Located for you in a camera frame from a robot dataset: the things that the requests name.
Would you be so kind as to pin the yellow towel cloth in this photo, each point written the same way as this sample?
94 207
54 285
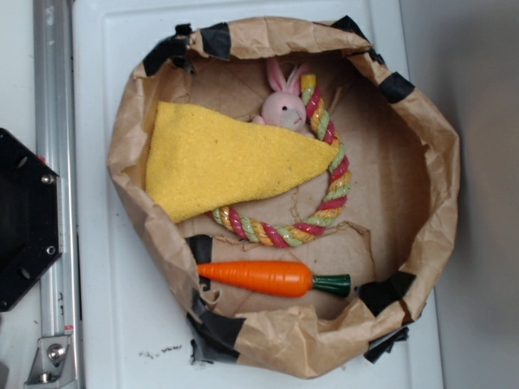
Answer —
200 159

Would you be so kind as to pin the orange plastic toy carrot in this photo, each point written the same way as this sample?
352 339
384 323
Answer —
277 278

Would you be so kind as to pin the pink plush bunny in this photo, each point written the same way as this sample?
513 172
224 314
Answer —
284 107

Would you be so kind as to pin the brown paper bag bin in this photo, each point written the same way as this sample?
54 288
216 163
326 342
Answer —
384 212

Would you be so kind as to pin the white plastic tray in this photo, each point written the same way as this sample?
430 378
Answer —
135 335

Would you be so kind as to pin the aluminium extrusion rail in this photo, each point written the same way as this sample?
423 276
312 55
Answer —
55 141

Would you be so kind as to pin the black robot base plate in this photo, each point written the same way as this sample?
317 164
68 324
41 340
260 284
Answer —
30 231

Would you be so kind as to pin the metal corner bracket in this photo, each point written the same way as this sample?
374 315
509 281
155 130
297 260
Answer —
52 366

